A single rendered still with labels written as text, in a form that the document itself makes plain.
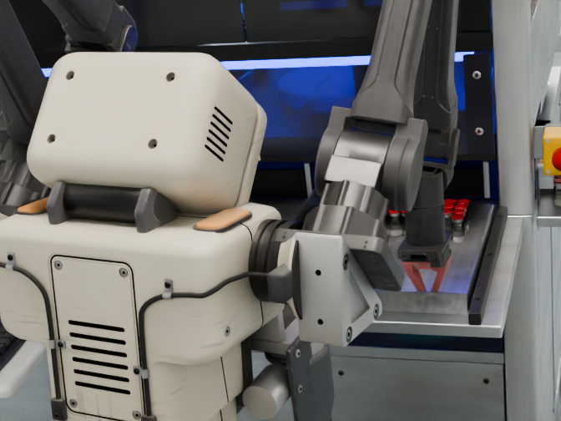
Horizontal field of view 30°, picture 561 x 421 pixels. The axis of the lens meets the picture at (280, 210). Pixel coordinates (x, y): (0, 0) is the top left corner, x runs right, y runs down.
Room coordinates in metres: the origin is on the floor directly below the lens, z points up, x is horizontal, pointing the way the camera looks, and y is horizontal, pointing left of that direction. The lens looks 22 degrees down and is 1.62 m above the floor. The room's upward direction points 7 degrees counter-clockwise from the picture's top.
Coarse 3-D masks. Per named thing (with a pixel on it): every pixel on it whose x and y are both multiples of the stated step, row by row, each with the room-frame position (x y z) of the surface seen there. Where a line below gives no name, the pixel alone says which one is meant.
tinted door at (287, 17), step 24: (264, 0) 1.84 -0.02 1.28; (288, 0) 1.83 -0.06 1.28; (312, 0) 1.82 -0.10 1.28; (336, 0) 1.80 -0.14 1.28; (360, 0) 1.79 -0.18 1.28; (264, 24) 1.85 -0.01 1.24; (288, 24) 1.83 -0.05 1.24; (312, 24) 1.82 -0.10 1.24; (336, 24) 1.80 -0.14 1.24; (360, 24) 1.79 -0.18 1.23
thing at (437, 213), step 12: (408, 216) 1.39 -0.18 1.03; (420, 216) 1.38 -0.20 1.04; (432, 216) 1.38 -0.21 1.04; (444, 216) 1.40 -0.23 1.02; (408, 228) 1.39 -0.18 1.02; (420, 228) 1.38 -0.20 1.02; (432, 228) 1.37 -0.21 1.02; (444, 228) 1.39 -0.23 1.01; (408, 240) 1.39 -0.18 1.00; (420, 240) 1.37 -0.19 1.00; (432, 240) 1.37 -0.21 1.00; (444, 240) 1.39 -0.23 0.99; (408, 252) 1.36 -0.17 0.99; (420, 252) 1.35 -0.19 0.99; (432, 252) 1.35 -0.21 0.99
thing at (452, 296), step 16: (480, 224) 1.68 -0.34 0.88; (400, 240) 1.65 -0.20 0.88; (480, 240) 1.61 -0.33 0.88; (464, 256) 1.55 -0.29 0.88; (480, 256) 1.50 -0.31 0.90; (432, 272) 1.51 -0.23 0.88; (448, 272) 1.50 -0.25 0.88; (464, 272) 1.50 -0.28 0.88; (448, 288) 1.45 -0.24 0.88; (464, 288) 1.44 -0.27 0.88; (384, 304) 1.40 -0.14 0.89; (400, 304) 1.39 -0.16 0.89; (416, 304) 1.39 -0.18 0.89; (432, 304) 1.38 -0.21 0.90; (448, 304) 1.37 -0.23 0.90; (464, 304) 1.36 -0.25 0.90
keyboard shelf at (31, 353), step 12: (24, 348) 1.57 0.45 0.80; (36, 348) 1.56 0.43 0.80; (12, 360) 1.53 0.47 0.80; (24, 360) 1.53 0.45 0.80; (36, 360) 1.54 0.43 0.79; (0, 372) 1.50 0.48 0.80; (12, 372) 1.49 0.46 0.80; (24, 372) 1.50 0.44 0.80; (0, 384) 1.46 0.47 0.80; (12, 384) 1.46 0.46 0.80; (0, 396) 1.45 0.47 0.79
